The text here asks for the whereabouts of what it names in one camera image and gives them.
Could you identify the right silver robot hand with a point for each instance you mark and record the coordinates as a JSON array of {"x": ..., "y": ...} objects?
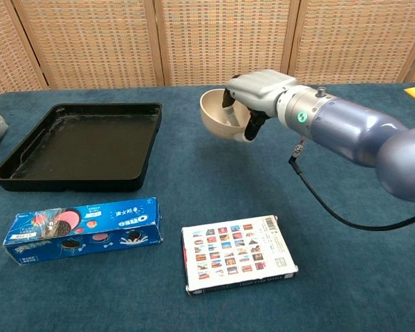
[{"x": 259, "y": 90}]

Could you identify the white ceramic bowl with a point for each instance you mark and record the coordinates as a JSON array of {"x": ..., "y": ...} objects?
[{"x": 216, "y": 119}]

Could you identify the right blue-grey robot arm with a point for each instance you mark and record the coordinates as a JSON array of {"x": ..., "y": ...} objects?
[{"x": 359, "y": 128}]

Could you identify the black plastic tray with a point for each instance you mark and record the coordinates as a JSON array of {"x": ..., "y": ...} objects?
[{"x": 86, "y": 148}]

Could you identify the blue velvet tablecloth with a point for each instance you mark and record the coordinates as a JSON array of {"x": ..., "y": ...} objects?
[{"x": 228, "y": 180}]

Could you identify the woven rattan folding screen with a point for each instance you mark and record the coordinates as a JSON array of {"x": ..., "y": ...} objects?
[{"x": 124, "y": 41}]

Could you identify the white box with photo grid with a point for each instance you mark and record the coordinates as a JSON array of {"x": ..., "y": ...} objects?
[{"x": 238, "y": 256}]

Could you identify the blue Oreo cookie box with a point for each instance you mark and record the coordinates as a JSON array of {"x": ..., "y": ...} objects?
[{"x": 86, "y": 230}]

